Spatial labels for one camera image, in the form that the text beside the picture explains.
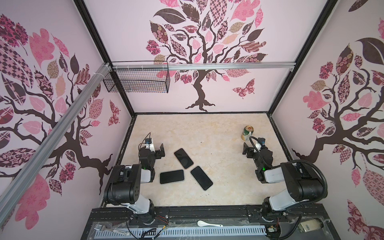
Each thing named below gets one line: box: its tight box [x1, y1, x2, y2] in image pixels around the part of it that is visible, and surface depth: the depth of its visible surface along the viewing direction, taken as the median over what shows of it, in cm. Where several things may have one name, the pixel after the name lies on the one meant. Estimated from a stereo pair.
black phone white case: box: [159, 169, 185, 184], surface depth 90 cm
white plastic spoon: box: [197, 220, 224, 227], surface depth 72 cm
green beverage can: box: [241, 125, 254, 142], surface depth 99 cm
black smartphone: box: [174, 148, 194, 169], surface depth 97 cm
